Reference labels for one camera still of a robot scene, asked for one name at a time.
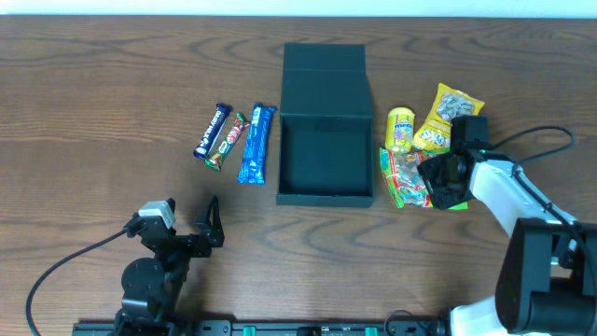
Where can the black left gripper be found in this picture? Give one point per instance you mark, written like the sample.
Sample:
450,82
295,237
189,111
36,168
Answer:
189,243

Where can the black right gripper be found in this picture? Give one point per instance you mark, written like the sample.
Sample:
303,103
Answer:
438,182

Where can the green Haribo gummy bag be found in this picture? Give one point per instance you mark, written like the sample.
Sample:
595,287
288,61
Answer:
402,178

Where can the yellow snack bag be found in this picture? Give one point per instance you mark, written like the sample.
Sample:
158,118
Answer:
435,133

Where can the yellow mentos gum can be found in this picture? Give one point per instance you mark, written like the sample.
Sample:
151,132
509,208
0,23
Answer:
399,130

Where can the blue Oreo cookie pack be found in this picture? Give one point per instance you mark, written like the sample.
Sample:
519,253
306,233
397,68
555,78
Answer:
255,149

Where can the dark blue chocolate bar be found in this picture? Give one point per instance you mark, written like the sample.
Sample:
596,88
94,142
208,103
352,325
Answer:
214,128

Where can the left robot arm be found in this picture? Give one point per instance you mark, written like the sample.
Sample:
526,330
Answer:
152,286

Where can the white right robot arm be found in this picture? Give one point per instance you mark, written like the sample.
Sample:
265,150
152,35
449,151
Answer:
547,284

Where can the green red chocolate bar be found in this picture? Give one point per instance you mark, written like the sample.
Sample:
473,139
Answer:
216,160

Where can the black open gift box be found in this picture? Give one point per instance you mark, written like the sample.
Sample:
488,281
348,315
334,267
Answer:
326,116

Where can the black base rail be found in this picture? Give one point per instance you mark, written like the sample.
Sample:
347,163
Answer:
400,326

